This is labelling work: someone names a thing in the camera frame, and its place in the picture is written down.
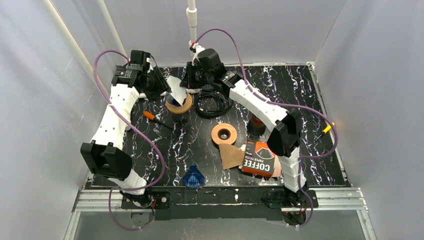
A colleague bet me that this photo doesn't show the orange coffee filter box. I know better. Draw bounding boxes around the orange coffee filter box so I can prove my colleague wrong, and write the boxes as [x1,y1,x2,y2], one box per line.
[241,140,279,178]

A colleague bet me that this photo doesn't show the yellow handled screwdriver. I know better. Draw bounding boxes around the yellow handled screwdriver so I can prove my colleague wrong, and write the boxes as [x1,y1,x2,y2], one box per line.
[315,122,335,141]

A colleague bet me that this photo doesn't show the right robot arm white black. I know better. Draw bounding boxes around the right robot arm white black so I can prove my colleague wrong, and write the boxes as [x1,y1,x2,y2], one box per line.
[180,45,308,197]

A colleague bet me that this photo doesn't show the white paper coffee filter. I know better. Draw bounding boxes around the white paper coffee filter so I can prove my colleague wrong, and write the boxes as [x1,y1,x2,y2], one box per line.
[166,75,188,107]

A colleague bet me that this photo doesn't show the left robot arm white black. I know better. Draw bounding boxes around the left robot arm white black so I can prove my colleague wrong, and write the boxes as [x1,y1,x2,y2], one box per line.
[80,50,170,196]

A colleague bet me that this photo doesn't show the loose brown paper filter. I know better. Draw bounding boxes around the loose brown paper filter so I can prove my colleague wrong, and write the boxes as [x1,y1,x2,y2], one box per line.
[218,143,245,170]

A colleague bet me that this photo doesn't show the black red dripper cup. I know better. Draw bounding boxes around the black red dripper cup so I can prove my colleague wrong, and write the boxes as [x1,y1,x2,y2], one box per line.
[246,114,267,136]

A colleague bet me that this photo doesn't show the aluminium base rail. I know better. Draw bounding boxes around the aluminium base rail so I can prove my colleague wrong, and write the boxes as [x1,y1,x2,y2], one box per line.
[73,186,376,240]

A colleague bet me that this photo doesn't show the yellow wooden dripper ring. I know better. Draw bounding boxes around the yellow wooden dripper ring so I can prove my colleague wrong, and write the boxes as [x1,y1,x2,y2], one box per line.
[211,122,238,146]

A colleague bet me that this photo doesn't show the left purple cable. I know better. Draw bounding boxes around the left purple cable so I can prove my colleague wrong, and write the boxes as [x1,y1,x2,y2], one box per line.
[92,49,167,232]

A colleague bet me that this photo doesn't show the orange handled screwdriver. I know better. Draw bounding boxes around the orange handled screwdriver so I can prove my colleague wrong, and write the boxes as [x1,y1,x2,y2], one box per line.
[143,111,174,130]

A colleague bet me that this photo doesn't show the white pvc pipe frame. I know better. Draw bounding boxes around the white pvc pipe frame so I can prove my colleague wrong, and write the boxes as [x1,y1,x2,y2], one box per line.
[41,0,127,83]

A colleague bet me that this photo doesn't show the glass carafe with brown collar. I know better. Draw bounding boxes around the glass carafe with brown collar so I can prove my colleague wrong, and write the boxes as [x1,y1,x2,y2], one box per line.
[172,112,190,128]

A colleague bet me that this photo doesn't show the orange wooden dripper ring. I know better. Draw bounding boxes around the orange wooden dripper ring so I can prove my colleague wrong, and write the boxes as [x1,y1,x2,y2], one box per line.
[164,94,194,115]

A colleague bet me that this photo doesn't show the brown paper coffee filters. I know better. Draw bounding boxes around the brown paper coffee filters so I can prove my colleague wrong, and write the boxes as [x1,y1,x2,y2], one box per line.
[236,142,284,179]

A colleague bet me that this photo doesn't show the coiled black cables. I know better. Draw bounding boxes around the coiled black cables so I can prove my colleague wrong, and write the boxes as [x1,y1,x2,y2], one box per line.
[193,89,235,119]

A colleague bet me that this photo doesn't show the blue plastic dripper cone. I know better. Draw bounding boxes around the blue plastic dripper cone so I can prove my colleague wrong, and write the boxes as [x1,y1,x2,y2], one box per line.
[165,91,182,107]

